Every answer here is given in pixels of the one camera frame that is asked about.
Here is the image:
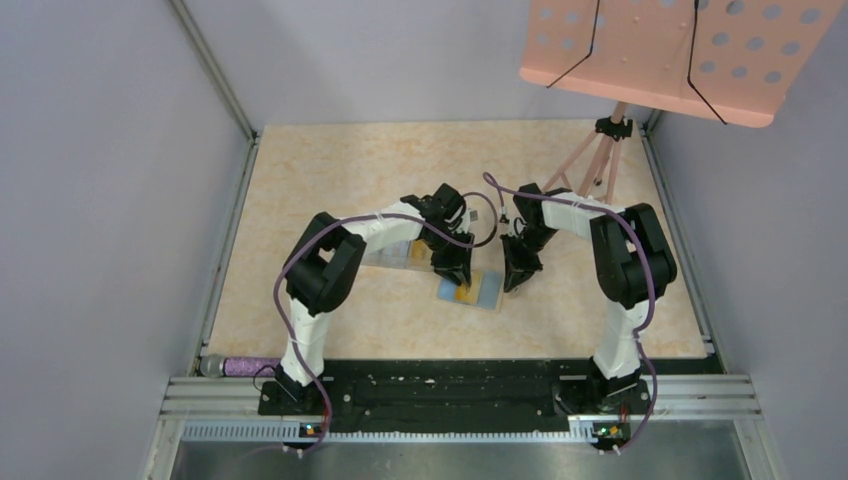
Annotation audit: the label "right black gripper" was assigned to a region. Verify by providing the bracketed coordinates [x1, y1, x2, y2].
[500, 226, 558, 293]

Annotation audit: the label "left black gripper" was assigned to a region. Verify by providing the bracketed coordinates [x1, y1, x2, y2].
[422, 226, 474, 286]

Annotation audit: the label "clear plastic card tray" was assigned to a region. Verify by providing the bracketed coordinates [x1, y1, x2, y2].
[362, 241, 433, 272]

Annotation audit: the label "purple glitter microphone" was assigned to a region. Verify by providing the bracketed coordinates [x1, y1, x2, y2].
[197, 355, 279, 378]

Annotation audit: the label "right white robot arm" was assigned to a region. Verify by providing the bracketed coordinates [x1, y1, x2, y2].
[501, 183, 677, 412]

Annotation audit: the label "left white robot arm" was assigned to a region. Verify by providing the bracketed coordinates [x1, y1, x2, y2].
[273, 184, 474, 414]

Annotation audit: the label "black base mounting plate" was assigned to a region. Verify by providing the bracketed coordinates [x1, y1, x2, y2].
[258, 357, 723, 435]

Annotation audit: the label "pink tripod stand legs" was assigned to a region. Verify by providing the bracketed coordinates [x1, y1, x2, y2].
[542, 101, 634, 204]

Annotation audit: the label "pink music stand desk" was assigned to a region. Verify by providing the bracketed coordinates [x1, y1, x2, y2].
[519, 0, 845, 128]

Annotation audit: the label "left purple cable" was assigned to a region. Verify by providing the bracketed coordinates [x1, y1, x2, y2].
[273, 192, 499, 458]

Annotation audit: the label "aluminium frame rail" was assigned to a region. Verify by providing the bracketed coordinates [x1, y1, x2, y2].
[144, 375, 786, 479]

